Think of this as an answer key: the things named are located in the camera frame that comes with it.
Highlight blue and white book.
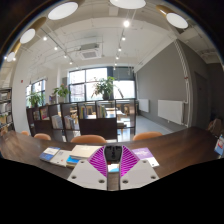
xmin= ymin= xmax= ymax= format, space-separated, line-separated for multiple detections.
xmin=65 ymin=155 xmax=81 ymax=167

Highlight wall bookshelf unit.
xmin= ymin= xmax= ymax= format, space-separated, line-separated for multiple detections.
xmin=0 ymin=87 xmax=14 ymax=134

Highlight white cover book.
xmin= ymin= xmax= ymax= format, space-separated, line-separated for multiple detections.
xmin=49 ymin=149 xmax=73 ymax=168

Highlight black charger block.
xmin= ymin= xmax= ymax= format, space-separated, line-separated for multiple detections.
xmin=104 ymin=144 xmax=124 ymax=165

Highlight small white wall radiator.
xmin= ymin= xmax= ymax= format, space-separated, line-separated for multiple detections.
xmin=138 ymin=98 xmax=150 ymax=114

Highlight colourful picture book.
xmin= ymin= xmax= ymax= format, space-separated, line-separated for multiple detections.
xmin=107 ymin=163 xmax=120 ymax=174

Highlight ceiling air conditioner unit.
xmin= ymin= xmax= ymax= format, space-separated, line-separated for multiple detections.
xmin=78 ymin=42 xmax=101 ymax=61

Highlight thick cream book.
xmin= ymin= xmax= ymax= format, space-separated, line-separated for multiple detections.
xmin=69 ymin=144 xmax=103 ymax=160

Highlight dark open shelf unit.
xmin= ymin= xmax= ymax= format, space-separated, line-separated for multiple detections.
xmin=25 ymin=98 xmax=137 ymax=143

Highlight ceiling spot lights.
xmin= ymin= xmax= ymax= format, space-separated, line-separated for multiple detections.
xmin=3 ymin=19 xmax=132 ymax=73

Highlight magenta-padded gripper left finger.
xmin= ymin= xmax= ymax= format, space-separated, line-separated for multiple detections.
xmin=67 ymin=145 xmax=109 ymax=191

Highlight small green potted plant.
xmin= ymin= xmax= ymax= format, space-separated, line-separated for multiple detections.
xmin=28 ymin=92 xmax=44 ymax=108

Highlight side window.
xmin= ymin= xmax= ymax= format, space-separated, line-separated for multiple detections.
xmin=25 ymin=79 xmax=47 ymax=108

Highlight tall green potted plant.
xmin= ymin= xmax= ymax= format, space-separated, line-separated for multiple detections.
xmin=91 ymin=76 xmax=116 ymax=100

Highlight bushy green potted plant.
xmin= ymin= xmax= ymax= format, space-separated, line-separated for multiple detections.
xmin=53 ymin=83 xmax=71 ymax=99

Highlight blue and white booklet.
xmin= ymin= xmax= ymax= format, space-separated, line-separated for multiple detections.
xmin=214 ymin=133 xmax=224 ymax=157

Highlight round white pendant lamps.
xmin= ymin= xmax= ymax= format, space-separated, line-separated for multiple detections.
xmin=5 ymin=0 xmax=189 ymax=63

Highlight dark grey door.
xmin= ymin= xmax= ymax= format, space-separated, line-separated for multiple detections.
xmin=194 ymin=71 xmax=209 ymax=129

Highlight large white wall radiator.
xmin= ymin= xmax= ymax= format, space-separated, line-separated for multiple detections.
xmin=157 ymin=99 xmax=185 ymax=126

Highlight white wall pipes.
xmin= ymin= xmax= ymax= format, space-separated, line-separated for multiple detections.
xmin=173 ymin=39 xmax=193 ymax=128

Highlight large window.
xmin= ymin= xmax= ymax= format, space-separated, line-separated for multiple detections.
xmin=68 ymin=66 xmax=136 ymax=103

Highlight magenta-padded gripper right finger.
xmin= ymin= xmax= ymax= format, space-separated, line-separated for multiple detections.
xmin=119 ymin=145 xmax=160 ymax=191

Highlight blue cover book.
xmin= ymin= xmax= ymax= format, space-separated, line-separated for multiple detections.
xmin=39 ymin=146 xmax=62 ymax=163

